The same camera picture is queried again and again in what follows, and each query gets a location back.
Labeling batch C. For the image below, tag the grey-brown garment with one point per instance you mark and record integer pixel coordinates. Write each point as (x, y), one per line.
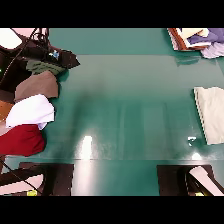
(38, 85)

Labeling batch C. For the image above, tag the white garment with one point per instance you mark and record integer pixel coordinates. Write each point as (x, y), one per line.
(31, 110)

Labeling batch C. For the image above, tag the dark green garment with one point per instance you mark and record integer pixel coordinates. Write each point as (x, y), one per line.
(45, 67)

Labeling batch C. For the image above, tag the red garment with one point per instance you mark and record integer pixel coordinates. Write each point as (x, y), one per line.
(21, 140)

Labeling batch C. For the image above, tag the brown garment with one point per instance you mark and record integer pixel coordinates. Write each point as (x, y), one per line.
(177, 42)

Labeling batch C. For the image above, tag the pale cream garment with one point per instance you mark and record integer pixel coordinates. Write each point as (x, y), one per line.
(213, 113)

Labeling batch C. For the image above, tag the orange-brown garment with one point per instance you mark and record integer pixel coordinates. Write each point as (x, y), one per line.
(4, 110)

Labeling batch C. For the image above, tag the lavender garment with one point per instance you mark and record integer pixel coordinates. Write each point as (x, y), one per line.
(215, 50)

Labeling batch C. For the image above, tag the purple garment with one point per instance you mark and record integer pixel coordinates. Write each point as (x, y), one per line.
(213, 35)

